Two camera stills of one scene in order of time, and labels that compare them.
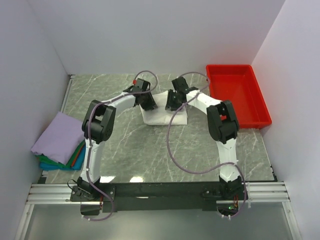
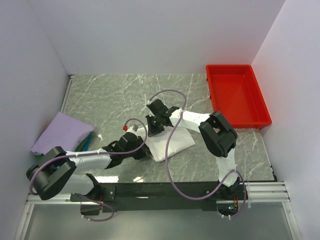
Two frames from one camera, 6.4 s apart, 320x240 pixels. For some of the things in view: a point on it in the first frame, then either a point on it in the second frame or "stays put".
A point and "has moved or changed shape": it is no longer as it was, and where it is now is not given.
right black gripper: [169, 104] → [152, 131]
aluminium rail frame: [258, 193] stays put
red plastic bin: [239, 84] stays put
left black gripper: [151, 104] → [144, 153]
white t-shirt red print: [160, 116] has moved or changed shape
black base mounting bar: [123, 196] stays put
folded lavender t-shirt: [60, 139] stays put
